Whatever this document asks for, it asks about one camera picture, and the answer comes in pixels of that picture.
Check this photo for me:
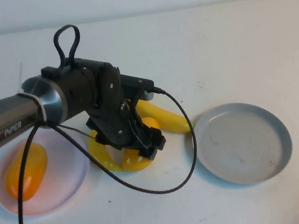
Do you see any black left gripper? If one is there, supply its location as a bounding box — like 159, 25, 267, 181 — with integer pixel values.
82, 93, 170, 169

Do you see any golden yellow plastic mango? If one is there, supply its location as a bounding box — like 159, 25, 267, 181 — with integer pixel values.
116, 116, 165, 174

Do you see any yellow banana vivid green tip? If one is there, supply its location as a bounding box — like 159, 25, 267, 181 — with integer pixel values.
134, 95, 196, 139

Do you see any yellow banana faint green tip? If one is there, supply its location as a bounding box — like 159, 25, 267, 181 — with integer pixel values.
86, 133, 125, 176

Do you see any deep orange plastic mango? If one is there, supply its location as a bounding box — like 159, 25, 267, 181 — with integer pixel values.
0, 140, 53, 204

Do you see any pale blue round plate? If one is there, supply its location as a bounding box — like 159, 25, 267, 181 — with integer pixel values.
188, 96, 297, 191

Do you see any pale pink round plate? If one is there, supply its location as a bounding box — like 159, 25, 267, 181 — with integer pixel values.
0, 124, 96, 220

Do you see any thin black zip tie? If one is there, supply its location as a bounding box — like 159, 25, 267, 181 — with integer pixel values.
55, 120, 98, 143

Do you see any white zip tie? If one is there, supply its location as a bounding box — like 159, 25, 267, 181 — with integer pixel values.
14, 59, 48, 125

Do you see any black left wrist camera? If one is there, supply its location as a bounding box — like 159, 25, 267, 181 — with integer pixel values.
119, 69, 157, 104

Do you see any black left arm loop cable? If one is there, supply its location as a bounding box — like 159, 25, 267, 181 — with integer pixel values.
52, 23, 83, 69

